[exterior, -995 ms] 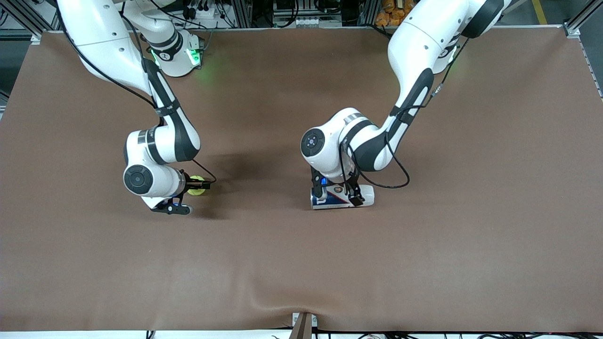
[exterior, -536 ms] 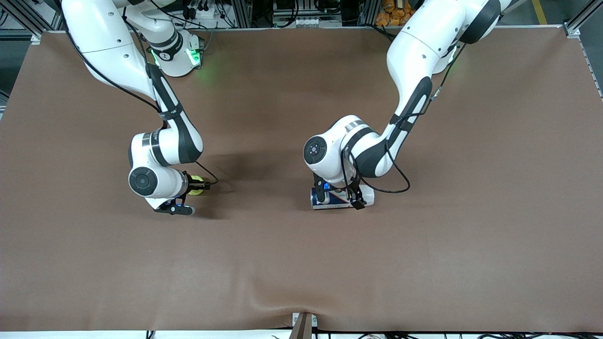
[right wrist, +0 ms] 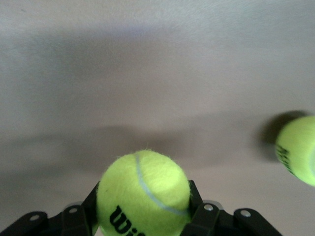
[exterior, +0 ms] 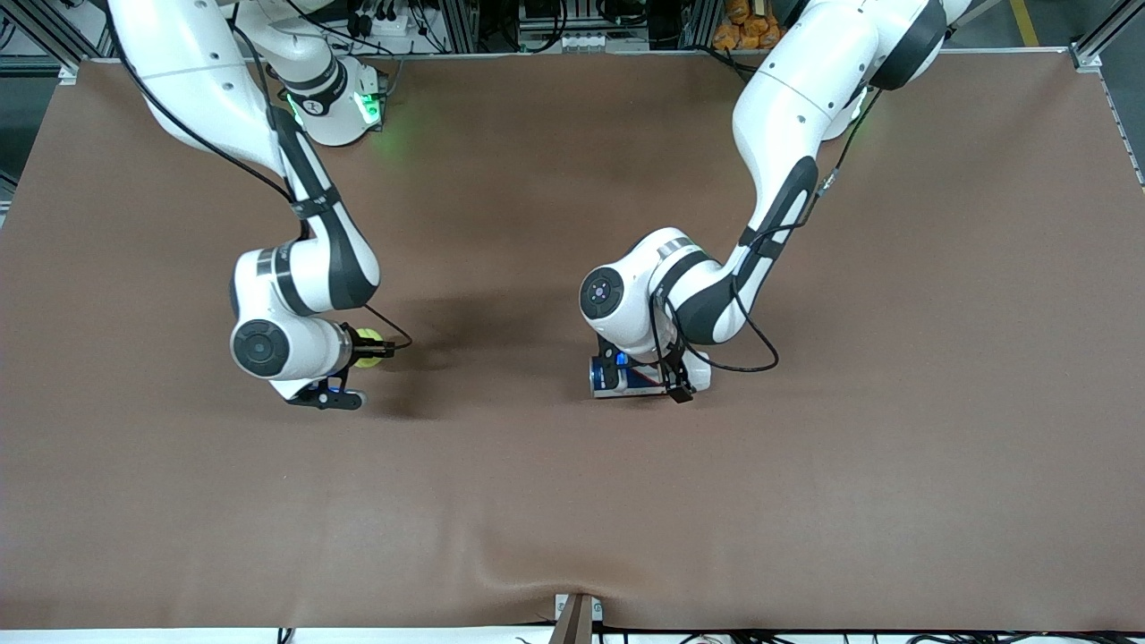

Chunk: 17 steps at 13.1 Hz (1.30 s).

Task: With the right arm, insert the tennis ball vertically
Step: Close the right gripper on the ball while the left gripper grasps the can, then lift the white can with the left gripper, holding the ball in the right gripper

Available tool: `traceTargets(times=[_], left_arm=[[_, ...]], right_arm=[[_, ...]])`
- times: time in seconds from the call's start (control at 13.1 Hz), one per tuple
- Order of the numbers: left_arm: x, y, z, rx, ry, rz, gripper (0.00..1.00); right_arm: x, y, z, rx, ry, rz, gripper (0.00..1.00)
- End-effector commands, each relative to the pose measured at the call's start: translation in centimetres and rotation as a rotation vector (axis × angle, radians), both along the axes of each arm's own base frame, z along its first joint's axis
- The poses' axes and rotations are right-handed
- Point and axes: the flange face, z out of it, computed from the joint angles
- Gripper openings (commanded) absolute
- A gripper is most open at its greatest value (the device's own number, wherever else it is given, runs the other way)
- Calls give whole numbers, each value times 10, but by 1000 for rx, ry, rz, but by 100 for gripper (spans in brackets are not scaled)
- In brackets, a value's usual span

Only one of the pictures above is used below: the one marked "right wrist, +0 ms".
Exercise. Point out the yellow Wilson tennis ball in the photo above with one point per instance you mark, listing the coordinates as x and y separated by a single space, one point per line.
145 186
297 150

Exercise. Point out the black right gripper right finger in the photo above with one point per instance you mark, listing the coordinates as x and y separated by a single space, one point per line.
209 218

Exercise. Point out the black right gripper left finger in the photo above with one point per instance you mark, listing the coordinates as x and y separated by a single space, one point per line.
73 218

